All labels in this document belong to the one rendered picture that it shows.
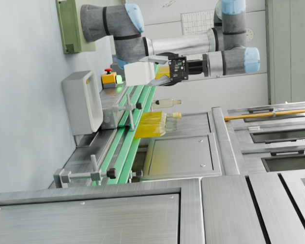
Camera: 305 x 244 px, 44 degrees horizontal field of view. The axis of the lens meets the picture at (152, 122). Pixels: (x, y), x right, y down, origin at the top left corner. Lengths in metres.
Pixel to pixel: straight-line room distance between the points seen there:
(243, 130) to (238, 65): 1.01
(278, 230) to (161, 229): 0.19
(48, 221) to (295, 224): 0.44
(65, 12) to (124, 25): 0.23
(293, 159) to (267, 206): 1.10
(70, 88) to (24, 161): 0.43
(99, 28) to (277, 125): 1.13
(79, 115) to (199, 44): 0.57
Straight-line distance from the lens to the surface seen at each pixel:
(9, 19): 1.16
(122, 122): 1.74
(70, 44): 1.53
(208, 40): 1.61
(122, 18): 1.53
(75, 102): 1.47
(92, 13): 1.56
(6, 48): 1.11
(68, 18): 1.53
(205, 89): 7.78
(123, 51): 1.55
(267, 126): 2.16
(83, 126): 1.49
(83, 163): 1.38
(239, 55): 1.16
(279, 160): 1.78
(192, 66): 1.16
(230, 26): 1.24
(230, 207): 0.70
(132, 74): 1.10
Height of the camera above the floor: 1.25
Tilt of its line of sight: 7 degrees down
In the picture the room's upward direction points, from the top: 85 degrees clockwise
